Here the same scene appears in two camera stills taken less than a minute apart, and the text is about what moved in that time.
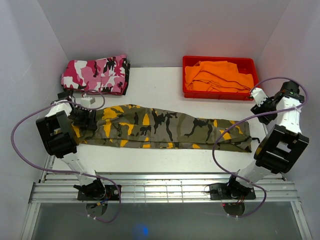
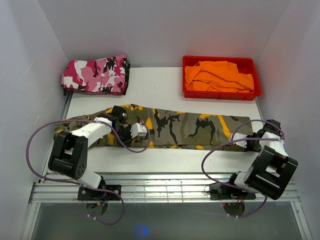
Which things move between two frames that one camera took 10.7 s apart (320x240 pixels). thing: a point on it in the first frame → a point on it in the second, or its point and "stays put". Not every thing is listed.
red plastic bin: [219, 77] stays put
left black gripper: [87, 123] → [128, 140]
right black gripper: [257, 110] → [249, 149]
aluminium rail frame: [60, 187] stays put
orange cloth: [217, 76] stays put
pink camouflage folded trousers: [107, 75] stays put
